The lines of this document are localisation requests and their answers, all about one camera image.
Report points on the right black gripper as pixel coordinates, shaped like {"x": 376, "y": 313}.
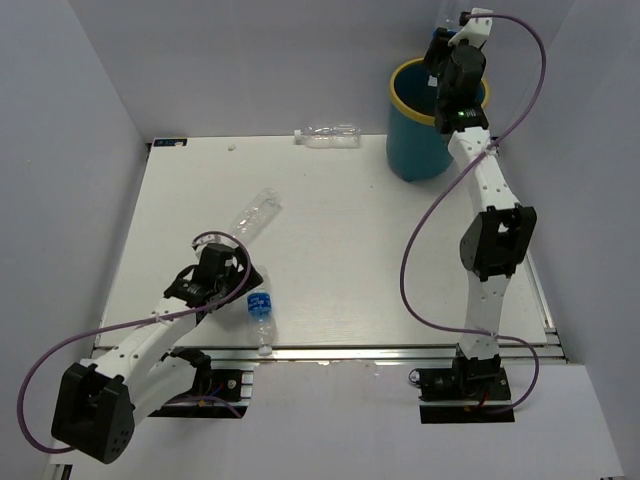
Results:
{"x": 438, "y": 48}

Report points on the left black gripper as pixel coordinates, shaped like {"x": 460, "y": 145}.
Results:
{"x": 239, "y": 276}

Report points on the clear bottle light blue label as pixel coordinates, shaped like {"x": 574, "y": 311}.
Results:
{"x": 262, "y": 326}

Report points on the clear unlabelled plastic bottle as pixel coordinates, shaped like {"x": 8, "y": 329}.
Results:
{"x": 258, "y": 214}

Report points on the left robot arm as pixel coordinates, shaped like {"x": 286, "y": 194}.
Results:
{"x": 101, "y": 401}

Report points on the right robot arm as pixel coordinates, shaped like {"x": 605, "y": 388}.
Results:
{"x": 496, "y": 241}

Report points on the teal bin with yellow rim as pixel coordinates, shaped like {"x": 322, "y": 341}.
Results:
{"x": 419, "y": 133}

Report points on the clear bottle at back edge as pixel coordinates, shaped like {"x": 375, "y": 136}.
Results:
{"x": 344, "y": 136}

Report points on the blue corner sticker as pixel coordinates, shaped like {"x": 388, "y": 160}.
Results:
{"x": 170, "y": 142}

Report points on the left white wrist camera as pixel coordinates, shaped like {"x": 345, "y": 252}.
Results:
{"x": 201, "y": 242}

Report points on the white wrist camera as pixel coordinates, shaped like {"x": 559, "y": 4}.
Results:
{"x": 475, "y": 30}
{"x": 201, "y": 242}

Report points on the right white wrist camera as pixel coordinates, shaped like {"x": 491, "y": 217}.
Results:
{"x": 475, "y": 30}

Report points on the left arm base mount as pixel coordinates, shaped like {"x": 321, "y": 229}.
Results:
{"x": 217, "y": 392}

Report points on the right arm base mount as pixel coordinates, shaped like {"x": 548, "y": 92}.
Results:
{"x": 470, "y": 391}

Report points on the front aluminium rail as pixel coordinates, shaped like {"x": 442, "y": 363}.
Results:
{"x": 546, "y": 352}

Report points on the aluminium rail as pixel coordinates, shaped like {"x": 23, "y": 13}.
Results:
{"x": 546, "y": 352}
{"x": 525, "y": 312}

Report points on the right aluminium rail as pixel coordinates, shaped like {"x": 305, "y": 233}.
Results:
{"x": 525, "y": 312}

